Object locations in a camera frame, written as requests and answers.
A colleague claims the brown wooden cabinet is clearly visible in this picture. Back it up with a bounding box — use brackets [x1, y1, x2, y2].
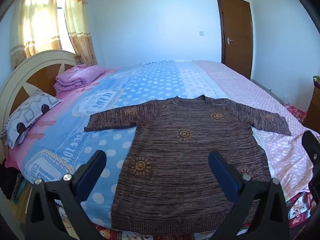
[302, 76, 320, 132]

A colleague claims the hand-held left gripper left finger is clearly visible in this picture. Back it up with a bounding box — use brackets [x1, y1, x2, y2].
[25, 150, 108, 240]

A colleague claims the blue polka dot blanket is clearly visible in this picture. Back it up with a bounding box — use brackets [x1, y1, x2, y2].
[5, 60, 228, 230]

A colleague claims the brown wooden door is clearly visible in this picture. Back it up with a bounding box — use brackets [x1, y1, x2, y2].
[216, 0, 252, 80]

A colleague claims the cream and wood headboard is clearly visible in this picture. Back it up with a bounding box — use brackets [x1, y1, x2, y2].
[0, 50, 78, 155]

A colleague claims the brown knit sweater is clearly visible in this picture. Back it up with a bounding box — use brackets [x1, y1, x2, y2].
[84, 94, 292, 230]

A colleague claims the patterned white pillow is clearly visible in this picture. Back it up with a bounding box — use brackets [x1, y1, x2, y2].
[1, 89, 62, 149]

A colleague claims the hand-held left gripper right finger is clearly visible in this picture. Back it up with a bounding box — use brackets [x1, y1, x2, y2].
[208, 151, 292, 240]

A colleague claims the folded pink quilt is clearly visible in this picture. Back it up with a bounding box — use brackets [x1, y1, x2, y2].
[54, 64, 105, 94]

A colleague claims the red patterned cloth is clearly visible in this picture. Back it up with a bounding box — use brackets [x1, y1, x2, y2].
[285, 104, 308, 123]

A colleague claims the dark clutter beside bed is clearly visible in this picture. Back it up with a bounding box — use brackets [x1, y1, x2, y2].
[0, 165, 30, 207]

